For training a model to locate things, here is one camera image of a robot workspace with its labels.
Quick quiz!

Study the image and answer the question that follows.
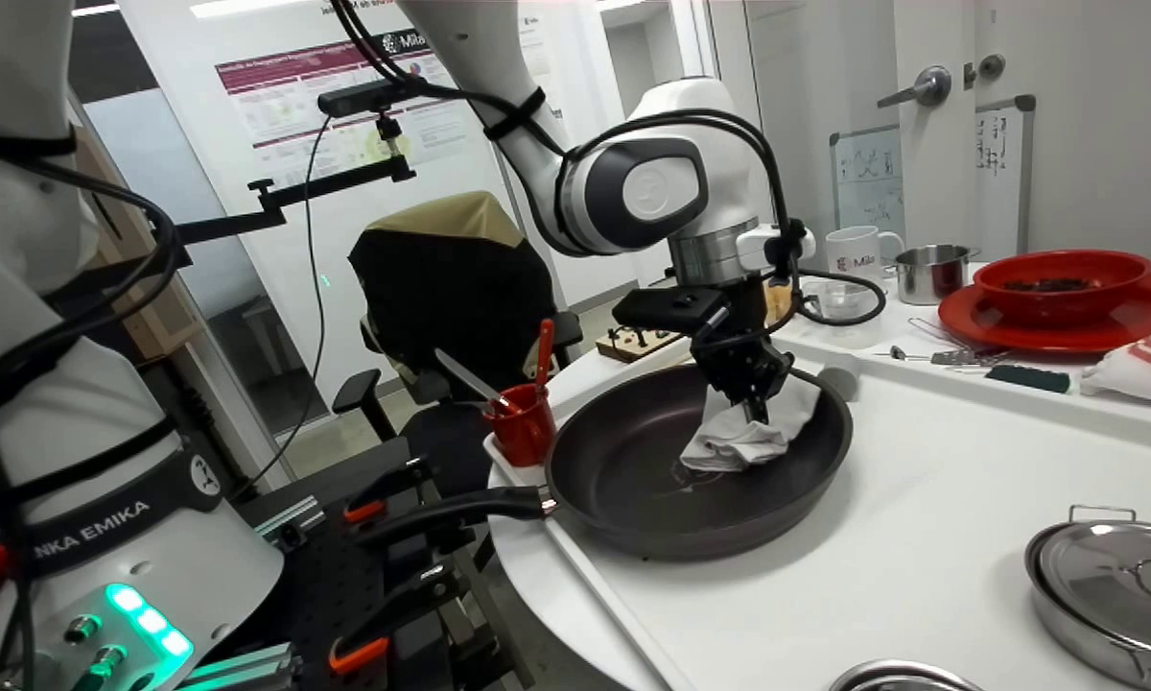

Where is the purple header poster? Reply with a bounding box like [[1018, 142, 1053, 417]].
[[210, 31, 448, 145]]

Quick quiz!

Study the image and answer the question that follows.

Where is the black stereo camera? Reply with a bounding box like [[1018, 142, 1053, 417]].
[[316, 73, 434, 124]]

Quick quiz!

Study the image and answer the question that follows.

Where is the wooden board with pieces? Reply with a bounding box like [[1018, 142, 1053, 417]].
[[594, 321, 689, 365]]

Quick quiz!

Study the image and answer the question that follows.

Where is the paper sheet holder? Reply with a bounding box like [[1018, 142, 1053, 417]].
[[975, 93, 1040, 252]]

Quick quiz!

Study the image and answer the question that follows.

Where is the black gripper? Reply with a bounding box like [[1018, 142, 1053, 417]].
[[686, 296, 798, 427]]

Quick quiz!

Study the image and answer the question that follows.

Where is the red cup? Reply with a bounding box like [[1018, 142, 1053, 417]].
[[481, 380, 560, 467]]

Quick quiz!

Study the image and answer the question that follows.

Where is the red bowl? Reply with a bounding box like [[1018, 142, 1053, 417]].
[[970, 247, 1151, 321]]

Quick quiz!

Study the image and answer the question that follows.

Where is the black chair with tan cover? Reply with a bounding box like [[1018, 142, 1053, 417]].
[[331, 189, 586, 516]]

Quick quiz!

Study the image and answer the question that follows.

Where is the small leaning whiteboard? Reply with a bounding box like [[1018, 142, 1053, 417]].
[[830, 120, 911, 243]]

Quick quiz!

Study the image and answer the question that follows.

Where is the clear plastic cup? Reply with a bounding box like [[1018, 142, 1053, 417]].
[[802, 274, 892, 351]]

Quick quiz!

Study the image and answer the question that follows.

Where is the orange handled clamp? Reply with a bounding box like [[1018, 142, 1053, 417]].
[[324, 632, 394, 679], [336, 496, 390, 528]]

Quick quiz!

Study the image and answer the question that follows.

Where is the white cloth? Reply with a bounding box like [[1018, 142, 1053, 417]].
[[674, 374, 826, 479]]

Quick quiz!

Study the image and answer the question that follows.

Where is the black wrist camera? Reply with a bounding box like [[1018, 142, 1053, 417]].
[[610, 280, 735, 340]]

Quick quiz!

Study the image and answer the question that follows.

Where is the black phone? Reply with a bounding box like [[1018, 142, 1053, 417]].
[[984, 361, 1076, 397]]

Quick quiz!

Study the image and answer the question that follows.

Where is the red spatula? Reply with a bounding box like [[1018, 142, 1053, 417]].
[[531, 316, 563, 386]]

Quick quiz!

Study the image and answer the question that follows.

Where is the metal door lever handle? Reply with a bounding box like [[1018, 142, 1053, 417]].
[[875, 66, 954, 116]]

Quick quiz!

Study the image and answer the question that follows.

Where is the steel cup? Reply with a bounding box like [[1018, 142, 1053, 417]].
[[892, 243, 975, 307]]

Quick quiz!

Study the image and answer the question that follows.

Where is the metal door lock knob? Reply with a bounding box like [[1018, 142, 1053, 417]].
[[959, 49, 1008, 93]]

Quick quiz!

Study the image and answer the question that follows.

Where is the black frying pan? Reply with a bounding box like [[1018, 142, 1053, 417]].
[[358, 358, 854, 564]]

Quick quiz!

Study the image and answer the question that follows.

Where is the red plate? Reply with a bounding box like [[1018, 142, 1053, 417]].
[[936, 264, 1151, 365]]

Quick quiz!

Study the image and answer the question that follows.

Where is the black camera cable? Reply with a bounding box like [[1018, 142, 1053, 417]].
[[244, 116, 336, 493]]

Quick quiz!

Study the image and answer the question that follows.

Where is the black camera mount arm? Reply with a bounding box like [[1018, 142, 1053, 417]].
[[146, 113, 423, 262]]

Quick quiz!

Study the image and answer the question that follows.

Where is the steel lidded pan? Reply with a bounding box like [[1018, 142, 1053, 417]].
[[1025, 502, 1151, 691]]

